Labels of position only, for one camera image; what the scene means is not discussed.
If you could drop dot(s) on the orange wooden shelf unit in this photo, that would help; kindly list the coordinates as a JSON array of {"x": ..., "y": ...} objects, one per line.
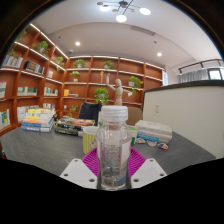
[{"x": 36, "y": 86}]

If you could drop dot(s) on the branched ceiling lamp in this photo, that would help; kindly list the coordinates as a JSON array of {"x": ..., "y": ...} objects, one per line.
[{"x": 121, "y": 10}]

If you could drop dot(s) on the grey curtain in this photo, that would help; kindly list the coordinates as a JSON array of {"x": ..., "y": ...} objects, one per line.
[{"x": 195, "y": 76}]

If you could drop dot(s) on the small colourful oval badge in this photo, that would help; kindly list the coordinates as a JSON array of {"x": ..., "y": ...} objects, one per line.
[
  {"x": 140, "y": 140},
  {"x": 152, "y": 143},
  {"x": 162, "y": 145}
]

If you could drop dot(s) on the recessed ceiling light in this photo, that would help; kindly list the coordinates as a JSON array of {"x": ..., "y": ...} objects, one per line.
[
  {"x": 77, "y": 43},
  {"x": 159, "y": 54}
]

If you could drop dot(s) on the white partition with dark top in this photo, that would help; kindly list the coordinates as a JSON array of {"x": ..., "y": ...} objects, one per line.
[{"x": 190, "y": 116}]

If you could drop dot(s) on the dark blue chair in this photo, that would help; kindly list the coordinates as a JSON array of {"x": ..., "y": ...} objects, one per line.
[{"x": 89, "y": 111}]

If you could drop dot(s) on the thin white book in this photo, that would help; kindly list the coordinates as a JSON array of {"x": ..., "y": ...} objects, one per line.
[{"x": 156, "y": 135}]

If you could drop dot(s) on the thick white book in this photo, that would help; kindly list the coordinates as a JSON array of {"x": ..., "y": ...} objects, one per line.
[{"x": 155, "y": 126}]

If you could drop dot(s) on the yellow striped white mug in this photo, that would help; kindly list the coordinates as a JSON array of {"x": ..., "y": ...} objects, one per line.
[{"x": 88, "y": 140}]

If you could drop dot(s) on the wooden artist mannequin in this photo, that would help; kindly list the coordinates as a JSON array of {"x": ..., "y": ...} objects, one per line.
[{"x": 118, "y": 93}]

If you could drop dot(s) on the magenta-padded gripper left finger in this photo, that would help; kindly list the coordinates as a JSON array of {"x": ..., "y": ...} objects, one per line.
[{"x": 75, "y": 171}]

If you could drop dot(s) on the stack of dark books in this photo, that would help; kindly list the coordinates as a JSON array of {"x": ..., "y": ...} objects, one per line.
[{"x": 71, "y": 126}]

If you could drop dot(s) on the stack of colourful books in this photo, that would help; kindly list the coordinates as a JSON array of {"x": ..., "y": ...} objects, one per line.
[{"x": 38, "y": 120}]

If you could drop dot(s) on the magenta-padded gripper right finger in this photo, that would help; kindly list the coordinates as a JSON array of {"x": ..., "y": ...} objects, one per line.
[{"x": 150, "y": 171}]

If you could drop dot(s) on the clear white-capped water bottle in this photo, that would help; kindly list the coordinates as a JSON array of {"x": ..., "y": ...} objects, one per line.
[{"x": 113, "y": 150}]

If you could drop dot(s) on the blue-spined book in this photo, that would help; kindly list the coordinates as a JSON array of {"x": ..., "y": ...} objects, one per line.
[{"x": 146, "y": 137}]

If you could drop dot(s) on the small green and white box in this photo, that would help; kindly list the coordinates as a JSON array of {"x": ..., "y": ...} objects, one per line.
[{"x": 134, "y": 133}]

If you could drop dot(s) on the ceiling air vent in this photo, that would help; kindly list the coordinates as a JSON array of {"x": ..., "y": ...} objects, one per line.
[{"x": 142, "y": 30}]

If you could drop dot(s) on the white wall switch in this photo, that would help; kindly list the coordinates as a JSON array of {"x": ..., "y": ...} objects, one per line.
[{"x": 156, "y": 109}]

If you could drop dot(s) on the window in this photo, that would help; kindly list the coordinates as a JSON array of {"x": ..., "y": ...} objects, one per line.
[{"x": 216, "y": 74}]

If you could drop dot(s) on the black ceiling track rail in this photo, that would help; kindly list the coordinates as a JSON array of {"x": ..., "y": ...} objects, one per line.
[{"x": 200, "y": 64}]

